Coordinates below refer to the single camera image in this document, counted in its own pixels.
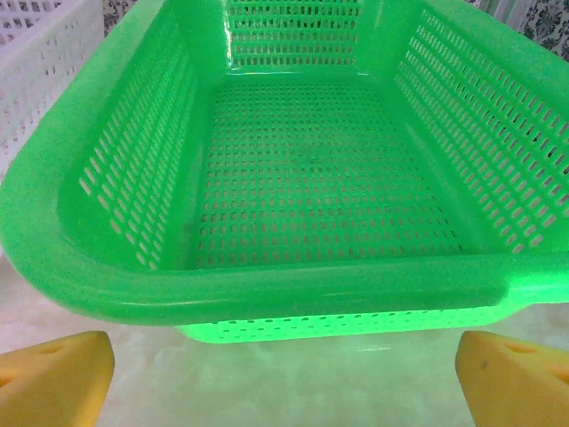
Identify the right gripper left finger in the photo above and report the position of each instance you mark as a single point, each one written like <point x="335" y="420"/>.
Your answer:
<point x="49" y="382"/>

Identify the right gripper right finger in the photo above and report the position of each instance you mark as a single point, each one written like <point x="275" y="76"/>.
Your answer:
<point x="520" y="387"/>

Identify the bright green plastic basket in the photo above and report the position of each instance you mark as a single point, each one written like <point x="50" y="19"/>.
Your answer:
<point x="311" y="284"/>

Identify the white plastic basket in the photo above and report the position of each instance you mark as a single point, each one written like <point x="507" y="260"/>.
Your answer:
<point x="44" y="53"/>

